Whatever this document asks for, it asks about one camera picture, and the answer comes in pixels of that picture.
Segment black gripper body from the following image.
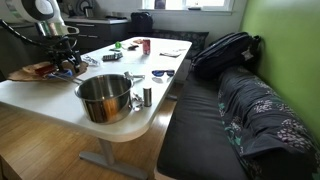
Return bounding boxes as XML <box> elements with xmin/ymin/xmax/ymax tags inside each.
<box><xmin>49</xmin><ymin>35</ymin><xmax>80</xmax><ymax>64</ymax></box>

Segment leaf-shaped wooden tray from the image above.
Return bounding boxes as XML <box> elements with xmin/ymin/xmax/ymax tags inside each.
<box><xmin>7</xmin><ymin>59</ymin><xmax>89</xmax><ymax>83</ymax></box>

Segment stainless steel pot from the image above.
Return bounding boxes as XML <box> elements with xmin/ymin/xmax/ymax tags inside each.
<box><xmin>51</xmin><ymin>71</ymin><xmax>135</xmax><ymax>125</ymax></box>

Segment clear plastic packet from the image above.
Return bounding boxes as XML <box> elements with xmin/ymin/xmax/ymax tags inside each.
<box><xmin>81</xmin><ymin>54</ymin><xmax>101</xmax><ymax>67</ymax></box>

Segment red box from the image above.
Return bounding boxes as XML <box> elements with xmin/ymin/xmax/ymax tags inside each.
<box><xmin>34</xmin><ymin>63</ymin><xmax>58</xmax><ymax>77</ymax></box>

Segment dark drawer cabinet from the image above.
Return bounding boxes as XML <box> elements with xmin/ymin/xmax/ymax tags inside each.
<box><xmin>63</xmin><ymin>18</ymin><xmax>132</xmax><ymax>54</ymax></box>

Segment black remote control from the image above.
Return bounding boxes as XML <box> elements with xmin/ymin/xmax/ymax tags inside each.
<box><xmin>101</xmin><ymin>51</ymin><xmax>124</xmax><ymax>62</ymax></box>

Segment metal kettle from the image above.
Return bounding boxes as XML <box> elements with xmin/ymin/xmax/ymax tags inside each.
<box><xmin>82</xmin><ymin>5</ymin><xmax>95</xmax><ymax>19</ymax></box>

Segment metal measuring cup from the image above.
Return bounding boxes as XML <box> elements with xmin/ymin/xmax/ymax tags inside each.
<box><xmin>123</xmin><ymin>70</ymin><xmax>146</xmax><ymax>83</ymax></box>

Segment red soda can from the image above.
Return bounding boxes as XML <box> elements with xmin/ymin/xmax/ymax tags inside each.
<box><xmin>142</xmin><ymin>38</ymin><xmax>152</xmax><ymax>56</ymax></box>

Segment shiny metal utensil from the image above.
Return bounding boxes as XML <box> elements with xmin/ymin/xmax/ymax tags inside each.
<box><xmin>130</xmin><ymin>92</ymin><xmax>145</xmax><ymax>112</ymax></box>

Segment black bag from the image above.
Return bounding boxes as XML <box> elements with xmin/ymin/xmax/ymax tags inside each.
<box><xmin>130</xmin><ymin>11</ymin><xmax>155</xmax><ymax>35</ymax></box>

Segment metal cylinder shaker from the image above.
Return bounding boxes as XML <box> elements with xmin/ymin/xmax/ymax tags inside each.
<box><xmin>142</xmin><ymin>87</ymin><xmax>153</xmax><ymax>108</ymax></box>

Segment blue mirrored sunglasses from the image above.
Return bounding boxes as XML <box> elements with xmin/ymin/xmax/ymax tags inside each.
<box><xmin>151</xmin><ymin>69</ymin><xmax>176</xmax><ymax>78</ymax></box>

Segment white paper sheets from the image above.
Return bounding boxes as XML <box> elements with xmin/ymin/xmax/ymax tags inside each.
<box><xmin>158</xmin><ymin>48</ymin><xmax>188</xmax><ymax>59</ymax></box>

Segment grey table leg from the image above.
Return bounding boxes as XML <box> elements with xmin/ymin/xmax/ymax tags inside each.
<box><xmin>78</xmin><ymin>137</ymin><xmax>149</xmax><ymax>180</ymax></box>

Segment dark patterned cushion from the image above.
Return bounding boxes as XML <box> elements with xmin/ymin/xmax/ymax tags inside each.
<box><xmin>150</xmin><ymin>28</ymin><xmax>210</xmax><ymax>60</ymax></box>

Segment dark grey couch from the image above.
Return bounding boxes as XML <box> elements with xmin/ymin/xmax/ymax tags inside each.
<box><xmin>156</xmin><ymin>71</ymin><xmax>251</xmax><ymax>180</ymax></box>

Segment black backpack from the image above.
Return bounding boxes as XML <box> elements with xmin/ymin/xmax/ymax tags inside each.
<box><xmin>190</xmin><ymin>31</ymin><xmax>263</xmax><ymax>81</ymax></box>

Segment dark floral blanket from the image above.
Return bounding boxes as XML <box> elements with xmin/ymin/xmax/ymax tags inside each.
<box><xmin>217</xmin><ymin>65</ymin><xmax>320</xmax><ymax>180</ymax></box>

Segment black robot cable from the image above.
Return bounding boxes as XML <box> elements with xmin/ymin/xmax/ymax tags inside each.
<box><xmin>0</xmin><ymin>19</ymin><xmax>59</xmax><ymax>54</ymax></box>

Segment white window frame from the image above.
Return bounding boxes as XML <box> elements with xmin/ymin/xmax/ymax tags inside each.
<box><xmin>139</xmin><ymin>0</ymin><xmax>236</xmax><ymax>15</ymax></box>

